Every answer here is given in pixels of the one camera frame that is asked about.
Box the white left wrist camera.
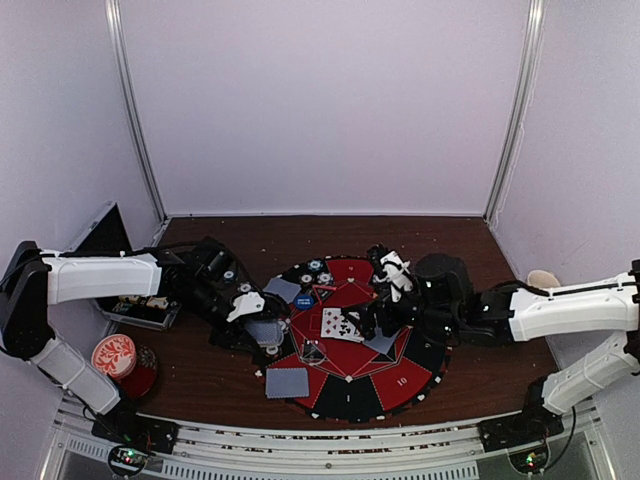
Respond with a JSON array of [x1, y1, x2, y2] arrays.
[[226, 291, 265, 323]]

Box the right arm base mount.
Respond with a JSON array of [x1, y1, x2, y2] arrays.
[[477, 415, 564, 453]]

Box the jack of hearts card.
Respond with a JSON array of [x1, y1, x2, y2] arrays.
[[350, 327, 364, 343]]

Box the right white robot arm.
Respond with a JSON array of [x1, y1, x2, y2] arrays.
[[344, 248, 639, 442]]

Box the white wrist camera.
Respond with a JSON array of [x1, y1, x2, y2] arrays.
[[226, 291, 265, 323], [367, 244, 414, 303]]

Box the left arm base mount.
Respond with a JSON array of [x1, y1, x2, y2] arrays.
[[86, 399, 179, 454]]

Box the white chips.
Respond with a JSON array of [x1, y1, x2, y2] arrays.
[[316, 272, 333, 285]]

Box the green chips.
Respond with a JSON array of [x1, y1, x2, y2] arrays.
[[307, 259, 324, 272]]

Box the blue playing card deck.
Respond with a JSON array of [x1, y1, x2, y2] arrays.
[[245, 320, 284, 348]]

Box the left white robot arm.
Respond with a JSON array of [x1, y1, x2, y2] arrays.
[[1, 237, 290, 444]]

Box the front aluminium rail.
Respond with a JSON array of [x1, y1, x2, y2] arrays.
[[37, 392, 619, 480]]

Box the right aluminium frame post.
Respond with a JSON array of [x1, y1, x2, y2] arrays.
[[483, 0, 546, 226]]

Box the black gold card box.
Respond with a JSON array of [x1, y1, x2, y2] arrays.
[[119, 296, 141, 304]]

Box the red gold card box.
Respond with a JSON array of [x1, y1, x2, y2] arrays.
[[145, 296, 170, 310]]

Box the aluminium frame post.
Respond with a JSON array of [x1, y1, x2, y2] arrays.
[[104, 0, 168, 223], [483, 0, 546, 226]]

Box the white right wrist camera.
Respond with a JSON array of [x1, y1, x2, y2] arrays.
[[367, 244, 414, 303]]

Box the round red black poker mat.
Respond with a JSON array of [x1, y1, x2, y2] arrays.
[[255, 256, 452, 423]]

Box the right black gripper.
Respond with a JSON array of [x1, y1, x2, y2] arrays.
[[342, 281, 461, 341]]

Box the patterned paper cup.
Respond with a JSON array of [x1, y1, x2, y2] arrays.
[[526, 269, 561, 289]]

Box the aluminium poker case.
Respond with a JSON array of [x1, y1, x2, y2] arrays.
[[67, 201, 181, 331]]

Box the dark red round lid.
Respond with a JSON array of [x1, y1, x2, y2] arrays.
[[119, 344, 158, 400]]

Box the triangular all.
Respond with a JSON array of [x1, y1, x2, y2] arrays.
[[312, 285, 337, 303]]

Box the red floral round tin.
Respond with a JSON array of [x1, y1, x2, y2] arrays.
[[91, 334, 137, 383]]

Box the left aluminium frame post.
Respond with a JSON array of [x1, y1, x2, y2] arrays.
[[104, 0, 168, 223]]

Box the blue small blind button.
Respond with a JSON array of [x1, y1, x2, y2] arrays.
[[293, 294, 315, 311]]

